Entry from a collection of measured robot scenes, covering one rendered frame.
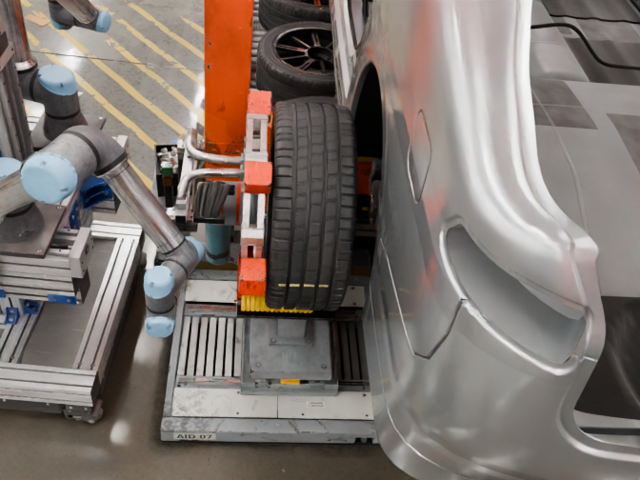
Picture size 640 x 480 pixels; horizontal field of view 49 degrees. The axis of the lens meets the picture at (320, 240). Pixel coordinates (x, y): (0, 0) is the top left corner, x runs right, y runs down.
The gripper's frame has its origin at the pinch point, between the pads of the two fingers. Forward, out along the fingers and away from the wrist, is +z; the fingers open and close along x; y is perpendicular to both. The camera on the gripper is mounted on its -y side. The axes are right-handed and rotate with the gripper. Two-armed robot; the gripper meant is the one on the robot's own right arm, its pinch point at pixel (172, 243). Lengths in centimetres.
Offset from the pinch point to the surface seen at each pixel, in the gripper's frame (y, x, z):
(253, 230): 14.6, -23.8, -8.5
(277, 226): 19.1, -30.2, -10.9
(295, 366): -60, -42, 0
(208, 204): 18.0, -10.6, -2.1
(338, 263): 10, -48, -15
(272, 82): -41, -32, 161
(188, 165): 15.0, -3.2, 19.0
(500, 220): 78, -62, -70
